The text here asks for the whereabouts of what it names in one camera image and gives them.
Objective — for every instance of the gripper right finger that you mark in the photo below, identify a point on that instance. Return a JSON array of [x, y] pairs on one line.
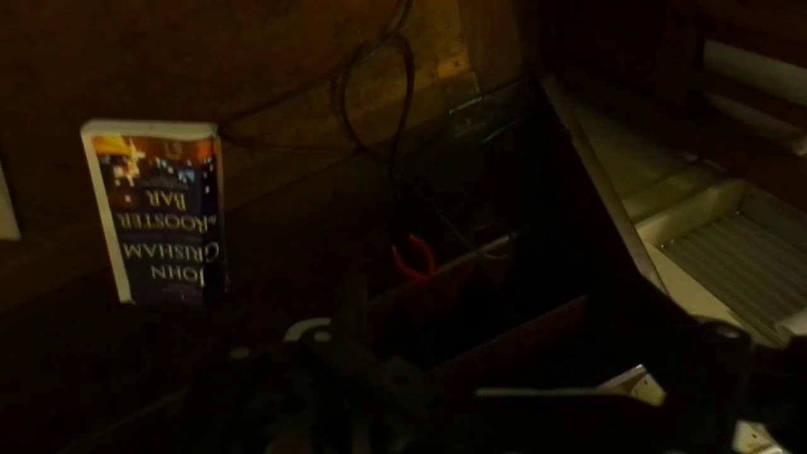
[[706, 378]]

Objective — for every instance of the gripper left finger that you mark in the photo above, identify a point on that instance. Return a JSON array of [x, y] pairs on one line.
[[353, 384]]

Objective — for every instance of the red pliers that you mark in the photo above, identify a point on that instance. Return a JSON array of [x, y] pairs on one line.
[[413, 268]]

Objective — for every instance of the wooden compartment organizer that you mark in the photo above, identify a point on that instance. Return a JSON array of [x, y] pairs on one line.
[[479, 302]]

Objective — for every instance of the grey ribbed panel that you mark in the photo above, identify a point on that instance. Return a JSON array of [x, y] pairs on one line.
[[737, 265]]

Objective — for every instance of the paperback book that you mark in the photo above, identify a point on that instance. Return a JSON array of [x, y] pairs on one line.
[[161, 214]]

